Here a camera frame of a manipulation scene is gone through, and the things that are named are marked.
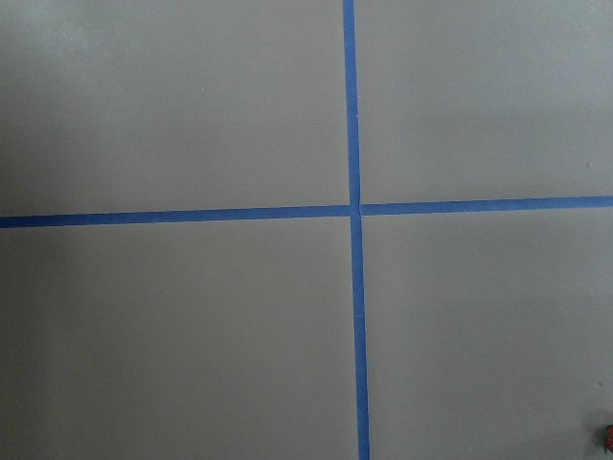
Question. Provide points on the red strawberry on table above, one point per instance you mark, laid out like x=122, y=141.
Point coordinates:
x=607, y=439

